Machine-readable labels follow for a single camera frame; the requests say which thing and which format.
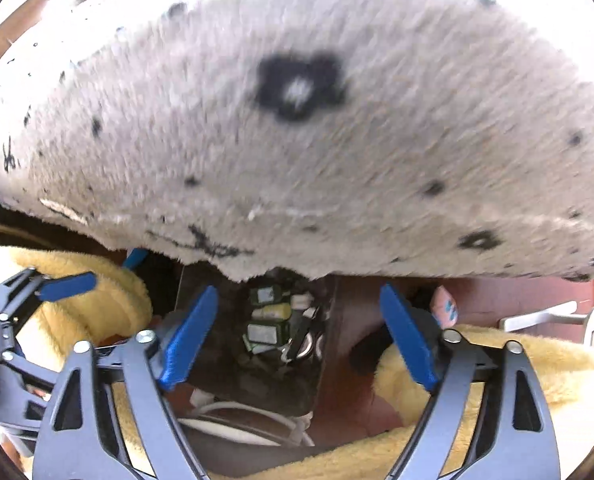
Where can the white plastic object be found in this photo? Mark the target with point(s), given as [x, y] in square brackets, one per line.
[542, 318]

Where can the dark green white-label bottle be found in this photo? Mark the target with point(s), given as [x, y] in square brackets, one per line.
[267, 334]

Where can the grey printed blanket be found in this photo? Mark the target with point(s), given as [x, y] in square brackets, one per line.
[327, 160]

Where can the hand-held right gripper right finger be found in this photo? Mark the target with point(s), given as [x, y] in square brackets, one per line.
[409, 335]

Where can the dark brown bin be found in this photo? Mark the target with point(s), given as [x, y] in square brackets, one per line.
[257, 385]

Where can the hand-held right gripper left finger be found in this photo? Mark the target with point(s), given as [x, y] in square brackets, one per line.
[187, 340]

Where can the dark green square bottle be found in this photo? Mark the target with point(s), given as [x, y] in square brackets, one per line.
[267, 294]

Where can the pink patterned object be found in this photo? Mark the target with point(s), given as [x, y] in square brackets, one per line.
[446, 307]

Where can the white yellow small bottle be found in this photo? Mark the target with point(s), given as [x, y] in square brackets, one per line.
[272, 313]

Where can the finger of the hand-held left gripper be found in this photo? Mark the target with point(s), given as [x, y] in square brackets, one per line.
[134, 258]
[67, 285]

